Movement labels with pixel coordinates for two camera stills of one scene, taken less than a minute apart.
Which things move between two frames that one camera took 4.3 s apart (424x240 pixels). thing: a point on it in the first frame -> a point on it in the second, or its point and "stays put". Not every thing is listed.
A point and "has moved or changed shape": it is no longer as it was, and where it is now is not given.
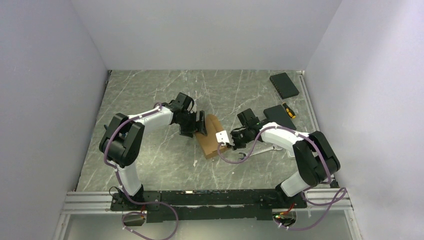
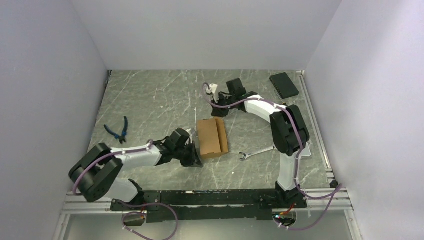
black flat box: x=284 y=85 stays put
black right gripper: x=235 y=145 -> x=218 y=111
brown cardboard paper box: x=209 y=143 has moved or changed shape
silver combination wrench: x=274 y=147 stays put
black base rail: x=206 y=205 stays put
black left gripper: x=198 y=126 -> x=194 y=159
